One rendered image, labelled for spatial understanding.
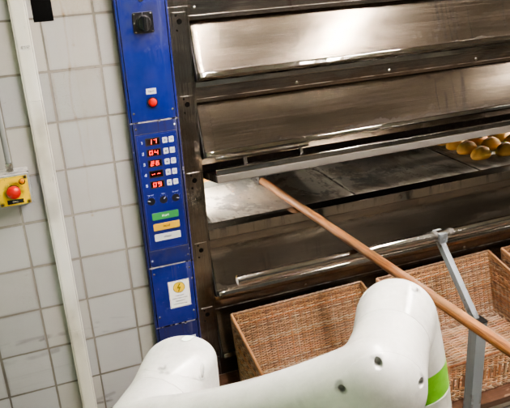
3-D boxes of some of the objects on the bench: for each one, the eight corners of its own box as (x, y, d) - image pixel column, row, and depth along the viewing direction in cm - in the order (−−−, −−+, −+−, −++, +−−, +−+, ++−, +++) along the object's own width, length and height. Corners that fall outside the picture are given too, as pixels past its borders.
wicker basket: (231, 375, 250) (227, 312, 240) (361, 337, 269) (361, 278, 259) (284, 459, 208) (280, 387, 198) (434, 408, 226) (437, 339, 216)
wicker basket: (371, 337, 269) (372, 276, 259) (484, 304, 287) (488, 247, 277) (445, 406, 227) (449, 337, 217) (571, 363, 245) (580, 298, 235)
